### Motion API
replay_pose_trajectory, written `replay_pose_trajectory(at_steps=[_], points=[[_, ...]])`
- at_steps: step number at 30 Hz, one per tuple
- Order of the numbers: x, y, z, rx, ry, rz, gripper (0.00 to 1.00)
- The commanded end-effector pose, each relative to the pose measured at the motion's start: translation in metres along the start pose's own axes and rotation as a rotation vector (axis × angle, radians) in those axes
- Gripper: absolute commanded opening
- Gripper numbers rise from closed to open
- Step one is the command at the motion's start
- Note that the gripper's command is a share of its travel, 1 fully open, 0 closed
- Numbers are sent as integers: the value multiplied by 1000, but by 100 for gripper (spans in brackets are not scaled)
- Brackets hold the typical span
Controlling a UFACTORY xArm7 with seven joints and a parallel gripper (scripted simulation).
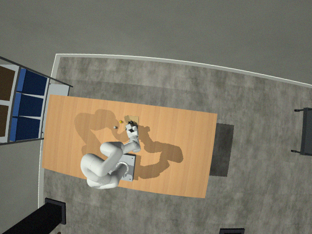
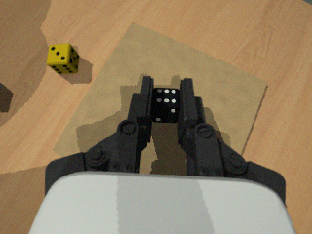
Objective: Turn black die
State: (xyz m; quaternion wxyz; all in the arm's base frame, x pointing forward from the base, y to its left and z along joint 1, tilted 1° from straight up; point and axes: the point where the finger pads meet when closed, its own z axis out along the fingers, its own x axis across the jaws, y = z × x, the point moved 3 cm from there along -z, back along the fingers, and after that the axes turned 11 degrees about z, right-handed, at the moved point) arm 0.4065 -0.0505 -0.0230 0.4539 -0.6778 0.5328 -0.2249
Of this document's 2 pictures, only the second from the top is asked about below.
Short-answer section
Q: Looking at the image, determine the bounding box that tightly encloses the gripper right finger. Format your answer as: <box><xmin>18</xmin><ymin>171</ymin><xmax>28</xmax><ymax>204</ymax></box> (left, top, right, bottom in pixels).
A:
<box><xmin>177</xmin><ymin>78</ymin><xmax>286</xmax><ymax>205</ymax></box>

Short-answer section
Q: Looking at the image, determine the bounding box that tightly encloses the yellow die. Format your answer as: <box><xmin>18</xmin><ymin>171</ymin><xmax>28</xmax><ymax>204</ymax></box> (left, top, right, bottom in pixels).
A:
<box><xmin>47</xmin><ymin>44</ymin><xmax>79</xmax><ymax>74</ymax></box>

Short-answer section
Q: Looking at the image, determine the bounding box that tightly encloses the tan square mat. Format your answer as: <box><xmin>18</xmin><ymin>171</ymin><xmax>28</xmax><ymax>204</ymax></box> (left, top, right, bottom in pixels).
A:
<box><xmin>52</xmin><ymin>22</ymin><xmax>267</xmax><ymax>176</ymax></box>

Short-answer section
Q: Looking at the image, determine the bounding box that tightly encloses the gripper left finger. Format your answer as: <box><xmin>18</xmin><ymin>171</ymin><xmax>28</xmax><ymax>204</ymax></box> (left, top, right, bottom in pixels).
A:
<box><xmin>45</xmin><ymin>76</ymin><xmax>154</xmax><ymax>196</ymax></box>

